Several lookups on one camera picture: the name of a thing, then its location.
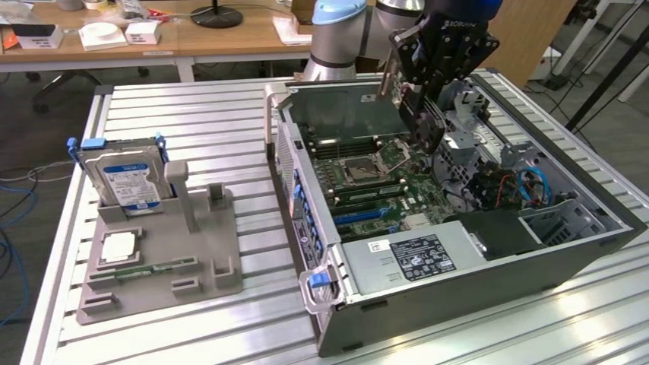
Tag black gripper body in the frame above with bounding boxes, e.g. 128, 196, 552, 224
416, 0, 503, 40

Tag NVIDIA graphics card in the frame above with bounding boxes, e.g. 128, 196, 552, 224
378, 52, 448, 155

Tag wooden cabinet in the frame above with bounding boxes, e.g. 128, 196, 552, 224
474, 0, 579, 83

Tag white box with red button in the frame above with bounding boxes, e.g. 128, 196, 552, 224
527, 46, 564, 81

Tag tall metal disk bay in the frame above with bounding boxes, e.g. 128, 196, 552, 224
434, 89, 512, 183

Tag black RAM slot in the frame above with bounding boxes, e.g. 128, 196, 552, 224
307, 135, 376, 148
308, 139, 378, 152
312, 144, 380, 156
314, 148, 380, 161

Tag brown cardboard box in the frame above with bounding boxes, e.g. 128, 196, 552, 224
291, 0, 316, 26

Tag white and red booklet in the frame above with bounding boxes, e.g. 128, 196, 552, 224
272, 15, 315, 46

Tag metal socket cover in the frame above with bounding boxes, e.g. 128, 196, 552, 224
372, 137, 414, 173

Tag black slanted stand pole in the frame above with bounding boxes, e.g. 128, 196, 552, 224
566, 21, 649, 132

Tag CPU socket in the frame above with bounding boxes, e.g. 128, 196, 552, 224
340, 154, 391, 188

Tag wooden office desk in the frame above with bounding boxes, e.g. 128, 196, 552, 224
0, 0, 198, 83
176, 0, 456, 83

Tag green motherboard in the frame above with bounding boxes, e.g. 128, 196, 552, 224
299, 125, 460, 244

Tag black round lamp base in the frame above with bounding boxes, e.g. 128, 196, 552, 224
190, 0, 244, 30

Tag blue expansion slot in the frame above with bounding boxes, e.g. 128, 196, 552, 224
332, 207, 392, 228

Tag low metal disk bay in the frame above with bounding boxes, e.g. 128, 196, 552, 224
518, 198, 610, 247

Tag small white labelled box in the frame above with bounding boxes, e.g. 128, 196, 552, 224
124, 21, 164, 46

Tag clear plastic packet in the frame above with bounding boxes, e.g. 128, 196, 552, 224
108, 0, 154, 19

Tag grey power supply unit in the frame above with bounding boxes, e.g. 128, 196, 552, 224
340, 220, 492, 297

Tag silver hard disk blue label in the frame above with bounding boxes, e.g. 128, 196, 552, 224
75, 145, 172, 218

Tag open black PC case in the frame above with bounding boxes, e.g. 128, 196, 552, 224
263, 74, 649, 358

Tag hard drive with blue caddy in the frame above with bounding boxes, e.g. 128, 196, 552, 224
66, 132, 170, 173

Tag grey plastic parts rack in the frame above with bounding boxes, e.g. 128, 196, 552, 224
75, 160, 246, 326

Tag black office chair base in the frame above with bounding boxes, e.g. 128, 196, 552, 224
25, 70, 151, 113

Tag white box with black top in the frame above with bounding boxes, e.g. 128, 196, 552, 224
11, 23, 66, 50

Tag silver CPU chip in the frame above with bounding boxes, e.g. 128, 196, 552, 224
100, 233, 139, 264

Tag green RAM stick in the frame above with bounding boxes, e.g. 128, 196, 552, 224
114, 261, 178, 283

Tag stack of papers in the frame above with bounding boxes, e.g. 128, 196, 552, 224
0, 3, 37, 26

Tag orange box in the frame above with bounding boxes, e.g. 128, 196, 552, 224
0, 28, 19, 54

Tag white desk frame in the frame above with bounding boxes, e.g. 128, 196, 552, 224
550, 0, 649, 103

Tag red wire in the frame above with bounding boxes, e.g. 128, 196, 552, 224
495, 171, 520, 208

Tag light blue wire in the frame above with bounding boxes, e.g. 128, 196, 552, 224
516, 166, 555, 206

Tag white floor cable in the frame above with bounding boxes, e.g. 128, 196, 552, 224
0, 161, 78, 183

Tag blue floor cable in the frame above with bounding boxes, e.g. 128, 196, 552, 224
0, 184, 41, 328

